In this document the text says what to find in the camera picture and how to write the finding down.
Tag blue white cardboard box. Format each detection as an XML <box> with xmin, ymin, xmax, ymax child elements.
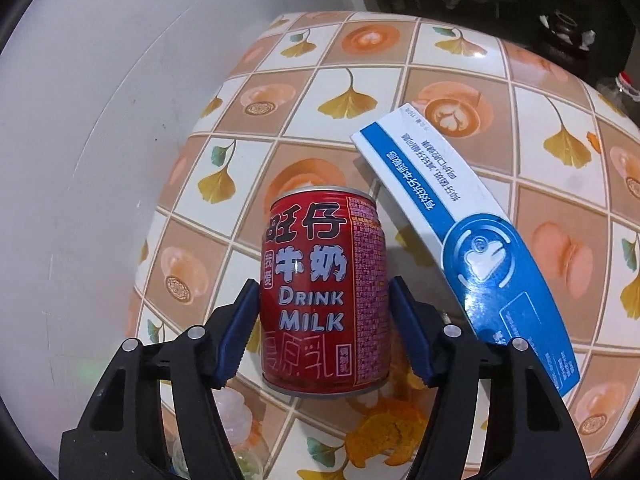
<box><xmin>349</xmin><ymin>104</ymin><xmax>581</xmax><ymax>399</ymax></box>

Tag orange peel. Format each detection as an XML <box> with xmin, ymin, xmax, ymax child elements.
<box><xmin>345</xmin><ymin>392</ymin><xmax>432</xmax><ymax>467</ymax></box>

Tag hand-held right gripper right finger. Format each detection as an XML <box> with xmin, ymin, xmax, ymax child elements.
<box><xmin>389</xmin><ymin>276</ymin><xmax>593</xmax><ymax>480</ymax></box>

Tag cooking oil bottle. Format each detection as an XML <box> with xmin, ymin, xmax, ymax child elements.
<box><xmin>597</xmin><ymin>71</ymin><xmax>640</xmax><ymax>117</ymax></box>

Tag dark brown ceramic jar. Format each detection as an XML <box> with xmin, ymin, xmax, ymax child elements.
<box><xmin>537</xmin><ymin>10</ymin><xmax>597</xmax><ymax>62</ymax></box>

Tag red drink can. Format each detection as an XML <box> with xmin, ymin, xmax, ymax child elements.
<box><xmin>259</xmin><ymin>187</ymin><xmax>392</xmax><ymax>400</ymax></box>

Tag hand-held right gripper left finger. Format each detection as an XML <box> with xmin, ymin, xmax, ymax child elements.
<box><xmin>60</xmin><ymin>277</ymin><xmax>262</xmax><ymax>480</ymax></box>

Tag green liquid plastic bottle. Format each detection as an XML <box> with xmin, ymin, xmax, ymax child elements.
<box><xmin>167</xmin><ymin>387</ymin><xmax>264</xmax><ymax>480</ymax></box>

